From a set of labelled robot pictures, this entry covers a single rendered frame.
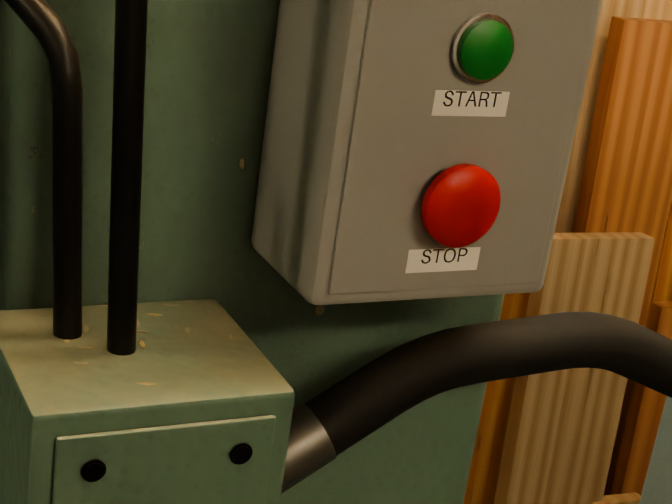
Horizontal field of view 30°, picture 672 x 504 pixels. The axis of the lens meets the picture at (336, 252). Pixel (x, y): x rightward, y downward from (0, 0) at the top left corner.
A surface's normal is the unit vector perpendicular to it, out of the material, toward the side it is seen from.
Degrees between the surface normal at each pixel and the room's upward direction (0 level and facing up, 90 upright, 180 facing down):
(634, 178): 87
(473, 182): 81
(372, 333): 90
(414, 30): 90
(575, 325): 30
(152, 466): 90
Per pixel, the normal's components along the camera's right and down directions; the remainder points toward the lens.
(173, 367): 0.14, -0.93
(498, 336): 0.33, -0.62
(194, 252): 0.43, 0.37
